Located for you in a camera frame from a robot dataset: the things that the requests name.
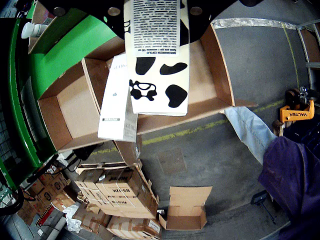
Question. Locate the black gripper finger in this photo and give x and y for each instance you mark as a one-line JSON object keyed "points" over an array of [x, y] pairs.
{"points": [[207, 10], [100, 10]]}

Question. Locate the white cow print box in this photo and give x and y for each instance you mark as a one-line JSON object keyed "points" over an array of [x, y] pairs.
{"points": [[162, 85]]}

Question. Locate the cardboard box with side flap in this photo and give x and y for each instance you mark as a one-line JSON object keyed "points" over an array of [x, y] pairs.
{"points": [[205, 75]]}

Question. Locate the tall slim white box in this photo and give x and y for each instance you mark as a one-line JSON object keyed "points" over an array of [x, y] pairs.
{"points": [[113, 107]]}

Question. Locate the empty cardboard box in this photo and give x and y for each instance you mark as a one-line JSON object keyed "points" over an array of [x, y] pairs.
{"points": [[75, 107]]}

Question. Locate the stacked printed cardboard boxes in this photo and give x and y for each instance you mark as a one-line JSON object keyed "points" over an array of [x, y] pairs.
{"points": [[122, 195]]}

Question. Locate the small printed cardboard boxes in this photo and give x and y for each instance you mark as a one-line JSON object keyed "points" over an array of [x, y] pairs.
{"points": [[47, 192]]}

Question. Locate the opened flat cardboard box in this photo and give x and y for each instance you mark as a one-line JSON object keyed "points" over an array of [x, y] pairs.
{"points": [[187, 207]]}

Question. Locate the green metal shelf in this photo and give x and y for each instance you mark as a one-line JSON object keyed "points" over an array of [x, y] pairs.
{"points": [[22, 112]]}

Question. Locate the orange pallet jack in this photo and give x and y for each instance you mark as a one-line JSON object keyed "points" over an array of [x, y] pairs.
{"points": [[297, 112]]}

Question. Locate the person in jeans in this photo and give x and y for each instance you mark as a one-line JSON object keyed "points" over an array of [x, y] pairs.
{"points": [[287, 170]]}

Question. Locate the crumpled white paper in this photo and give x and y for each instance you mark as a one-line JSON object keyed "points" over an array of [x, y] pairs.
{"points": [[72, 217]]}

